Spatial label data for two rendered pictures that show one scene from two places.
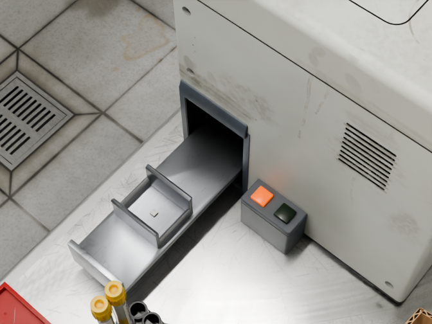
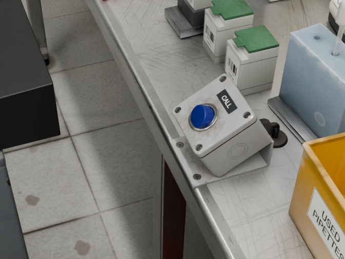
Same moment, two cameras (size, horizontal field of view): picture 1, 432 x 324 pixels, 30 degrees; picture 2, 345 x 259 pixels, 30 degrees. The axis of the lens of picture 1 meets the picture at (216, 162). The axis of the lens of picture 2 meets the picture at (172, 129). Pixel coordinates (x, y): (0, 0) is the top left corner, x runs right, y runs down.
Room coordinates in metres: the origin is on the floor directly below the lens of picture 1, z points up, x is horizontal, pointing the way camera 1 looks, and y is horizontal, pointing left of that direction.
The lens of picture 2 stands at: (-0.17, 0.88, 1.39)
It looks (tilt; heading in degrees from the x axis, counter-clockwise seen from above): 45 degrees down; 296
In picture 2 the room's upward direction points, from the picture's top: 2 degrees clockwise
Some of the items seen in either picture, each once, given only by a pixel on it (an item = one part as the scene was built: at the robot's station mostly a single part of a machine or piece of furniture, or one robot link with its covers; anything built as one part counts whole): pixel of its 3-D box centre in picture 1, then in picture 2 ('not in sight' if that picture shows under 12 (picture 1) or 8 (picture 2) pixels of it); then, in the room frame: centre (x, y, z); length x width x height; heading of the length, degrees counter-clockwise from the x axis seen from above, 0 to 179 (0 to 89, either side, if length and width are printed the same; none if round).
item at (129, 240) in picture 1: (169, 195); not in sight; (0.36, 0.05, 0.92); 0.21 x 0.07 x 0.05; 138
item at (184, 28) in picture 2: not in sight; (204, 9); (0.10, 0.23, 0.89); 0.09 x 0.05 x 0.04; 50
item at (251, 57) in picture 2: not in sight; (250, 60); (0.00, 0.32, 0.91); 0.05 x 0.04 x 0.07; 48
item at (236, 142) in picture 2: not in sight; (238, 122); (-0.03, 0.42, 0.92); 0.13 x 0.07 x 0.08; 48
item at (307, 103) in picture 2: not in sight; (325, 90); (-0.09, 0.34, 0.92); 0.10 x 0.07 x 0.10; 145
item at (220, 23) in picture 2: not in sight; (227, 29); (0.05, 0.27, 0.91); 0.05 x 0.04 x 0.07; 48
